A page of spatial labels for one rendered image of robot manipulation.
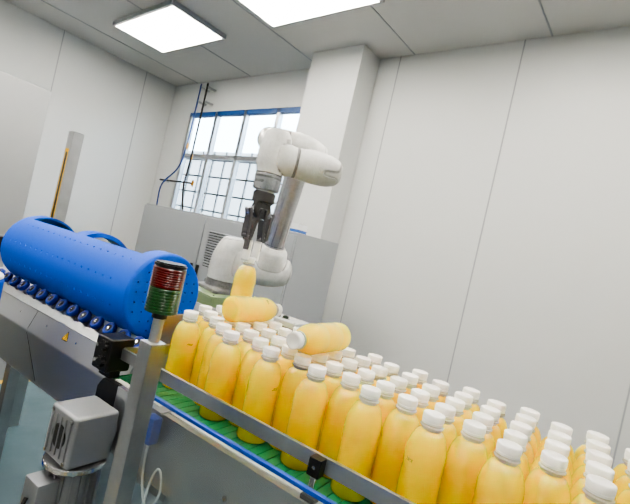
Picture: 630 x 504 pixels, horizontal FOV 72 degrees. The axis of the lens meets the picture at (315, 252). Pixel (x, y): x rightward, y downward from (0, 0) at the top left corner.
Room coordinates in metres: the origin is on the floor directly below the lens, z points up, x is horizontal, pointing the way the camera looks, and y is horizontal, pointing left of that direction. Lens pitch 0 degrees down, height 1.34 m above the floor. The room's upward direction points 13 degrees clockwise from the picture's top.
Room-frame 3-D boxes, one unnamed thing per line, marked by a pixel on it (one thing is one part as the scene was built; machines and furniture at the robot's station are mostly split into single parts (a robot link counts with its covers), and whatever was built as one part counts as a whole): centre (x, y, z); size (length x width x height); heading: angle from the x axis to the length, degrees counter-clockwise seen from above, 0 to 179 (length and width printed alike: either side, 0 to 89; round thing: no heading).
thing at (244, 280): (1.44, 0.21, 1.17); 0.07 x 0.07 x 0.19
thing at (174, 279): (0.86, 0.27, 1.23); 0.06 x 0.06 x 0.04
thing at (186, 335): (1.19, 0.29, 1.00); 0.07 x 0.07 x 0.19
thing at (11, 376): (2.00, 1.24, 0.31); 0.06 x 0.06 x 0.63; 57
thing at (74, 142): (2.46, 1.47, 0.85); 0.06 x 0.06 x 1.70; 57
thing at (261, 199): (1.44, 0.21, 1.46); 0.08 x 0.07 x 0.09; 147
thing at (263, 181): (1.44, 0.21, 1.53); 0.09 x 0.09 x 0.06
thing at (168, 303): (0.86, 0.27, 1.18); 0.06 x 0.06 x 0.05
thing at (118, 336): (1.17, 0.47, 0.95); 0.10 x 0.07 x 0.10; 147
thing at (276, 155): (1.44, 0.19, 1.64); 0.13 x 0.11 x 0.16; 102
